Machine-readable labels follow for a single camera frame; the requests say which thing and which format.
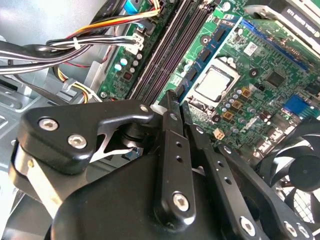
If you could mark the RAM stick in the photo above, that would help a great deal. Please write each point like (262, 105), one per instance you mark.
(205, 53)

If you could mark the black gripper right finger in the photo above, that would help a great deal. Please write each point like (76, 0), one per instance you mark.
(212, 160)

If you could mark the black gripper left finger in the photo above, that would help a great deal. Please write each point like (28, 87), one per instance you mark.
(62, 125)

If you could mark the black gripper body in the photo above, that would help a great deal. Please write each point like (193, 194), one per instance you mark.
(112, 205)

